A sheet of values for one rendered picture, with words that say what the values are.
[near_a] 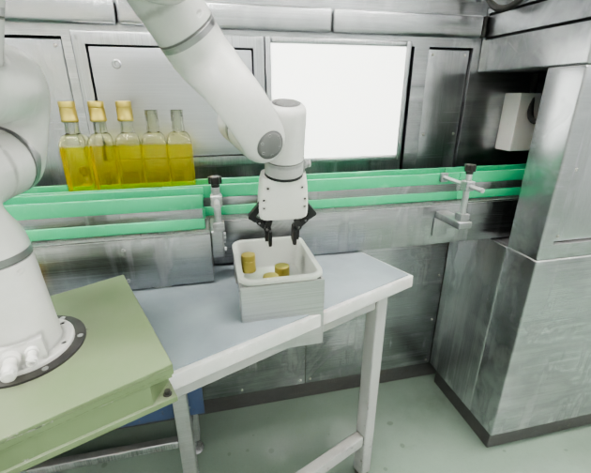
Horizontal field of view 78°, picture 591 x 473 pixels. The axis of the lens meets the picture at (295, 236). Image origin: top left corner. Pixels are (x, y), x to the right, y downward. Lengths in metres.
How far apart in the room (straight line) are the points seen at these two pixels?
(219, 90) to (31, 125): 0.26
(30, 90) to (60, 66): 0.59
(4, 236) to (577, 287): 1.35
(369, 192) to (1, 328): 0.84
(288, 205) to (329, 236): 0.31
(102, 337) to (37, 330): 0.09
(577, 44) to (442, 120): 0.40
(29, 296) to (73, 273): 0.33
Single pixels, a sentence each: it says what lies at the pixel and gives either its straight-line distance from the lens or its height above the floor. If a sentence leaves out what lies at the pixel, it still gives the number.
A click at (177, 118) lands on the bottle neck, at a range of 0.95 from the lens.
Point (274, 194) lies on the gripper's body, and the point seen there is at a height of 0.99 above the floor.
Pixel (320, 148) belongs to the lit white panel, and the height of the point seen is 1.02.
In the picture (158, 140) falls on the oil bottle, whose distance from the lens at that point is 0.95.
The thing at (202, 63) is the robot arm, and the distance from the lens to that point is 0.56.
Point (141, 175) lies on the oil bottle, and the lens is 0.97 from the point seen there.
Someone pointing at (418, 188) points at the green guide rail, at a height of 0.93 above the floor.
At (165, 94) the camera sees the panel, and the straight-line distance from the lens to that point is 1.10.
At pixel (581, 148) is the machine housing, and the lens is 1.18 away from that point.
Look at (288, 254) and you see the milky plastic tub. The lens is 0.93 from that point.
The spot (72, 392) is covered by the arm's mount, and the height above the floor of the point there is 0.81.
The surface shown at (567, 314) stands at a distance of 1.40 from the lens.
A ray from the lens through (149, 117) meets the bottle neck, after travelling 0.96.
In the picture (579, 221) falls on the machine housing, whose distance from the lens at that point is 1.26.
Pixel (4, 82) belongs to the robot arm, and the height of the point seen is 1.19.
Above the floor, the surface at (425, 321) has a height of 0.32.
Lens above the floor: 1.18
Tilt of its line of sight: 21 degrees down
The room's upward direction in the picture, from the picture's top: straight up
